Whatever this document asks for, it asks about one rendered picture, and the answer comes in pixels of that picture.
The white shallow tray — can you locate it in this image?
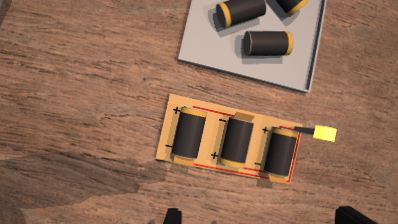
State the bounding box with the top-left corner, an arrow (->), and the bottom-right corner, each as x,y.
178,0 -> 327,93

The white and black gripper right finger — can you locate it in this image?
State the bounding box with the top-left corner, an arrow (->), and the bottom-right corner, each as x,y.
335,206 -> 378,224

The black battery with yellow end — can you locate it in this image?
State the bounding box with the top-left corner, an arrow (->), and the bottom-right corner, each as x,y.
275,0 -> 308,17
219,117 -> 254,169
216,0 -> 267,28
172,107 -> 207,159
243,31 -> 294,56
264,127 -> 298,177

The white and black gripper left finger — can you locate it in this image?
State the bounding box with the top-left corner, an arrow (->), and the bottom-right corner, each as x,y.
163,208 -> 182,224

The tan battery holder board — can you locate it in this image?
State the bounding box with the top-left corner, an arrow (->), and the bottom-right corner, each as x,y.
156,94 -> 337,184

